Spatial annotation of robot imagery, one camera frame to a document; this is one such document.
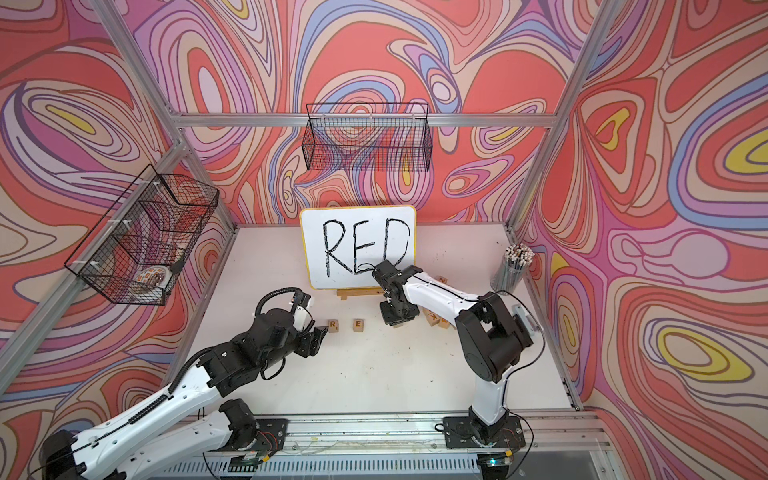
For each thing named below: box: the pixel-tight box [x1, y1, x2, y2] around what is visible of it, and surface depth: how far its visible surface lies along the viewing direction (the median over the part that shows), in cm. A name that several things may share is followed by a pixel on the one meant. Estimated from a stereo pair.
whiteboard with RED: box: [300, 205, 416, 290], surface depth 91 cm
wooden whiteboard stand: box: [336, 288, 384, 301], surface depth 96 cm
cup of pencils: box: [490, 243, 535, 293], surface depth 91 cm
